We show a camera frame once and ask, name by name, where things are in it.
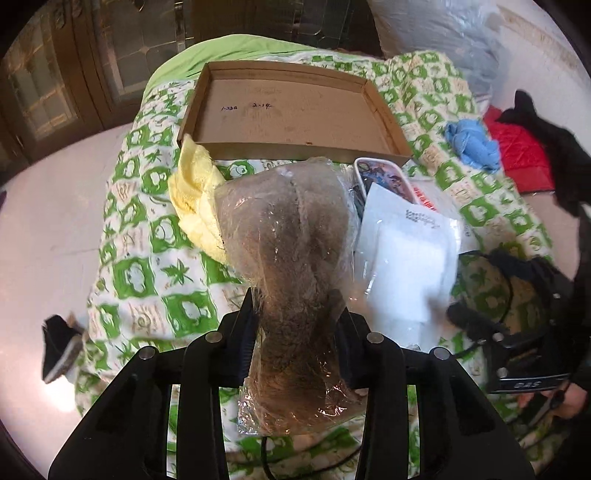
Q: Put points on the black slipper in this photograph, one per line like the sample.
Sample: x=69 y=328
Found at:
x=62 y=345

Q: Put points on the white pad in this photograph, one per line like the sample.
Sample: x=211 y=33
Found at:
x=406 y=261

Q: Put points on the shallow cardboard box tray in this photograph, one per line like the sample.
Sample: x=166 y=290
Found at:
x=285 y=111

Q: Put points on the white packet with red text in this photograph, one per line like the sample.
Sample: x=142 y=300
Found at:
x=431 y=196

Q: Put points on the brown fuzzy item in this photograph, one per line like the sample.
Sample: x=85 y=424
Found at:
x=289 y=233

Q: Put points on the person's right hand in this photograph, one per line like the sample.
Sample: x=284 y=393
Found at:
x=574 y=401

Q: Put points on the green patterned quilt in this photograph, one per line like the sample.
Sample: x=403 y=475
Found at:
x=153 y=288

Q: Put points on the black cloth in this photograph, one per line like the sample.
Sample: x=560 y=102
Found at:
x=569 y=162

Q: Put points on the blue towel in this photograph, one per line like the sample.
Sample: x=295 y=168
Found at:
x=470 y=142

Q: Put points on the yellow towel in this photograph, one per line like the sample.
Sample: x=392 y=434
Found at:
x=191 y=190

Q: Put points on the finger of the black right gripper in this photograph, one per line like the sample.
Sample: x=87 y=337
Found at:
x=524 y=269
x=477 y=326

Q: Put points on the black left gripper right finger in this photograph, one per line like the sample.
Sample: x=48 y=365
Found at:
x=461 y=434

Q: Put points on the wooden glass door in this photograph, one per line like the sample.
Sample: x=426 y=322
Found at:
x=78 y=68

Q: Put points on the large grey plastic bag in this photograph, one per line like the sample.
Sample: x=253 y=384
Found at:
x=468 y=32

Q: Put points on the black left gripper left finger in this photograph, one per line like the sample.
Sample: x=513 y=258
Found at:
x=124 y=434

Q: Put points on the cartoon print zip pouch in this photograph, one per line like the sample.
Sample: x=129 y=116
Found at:
x=383 y=180

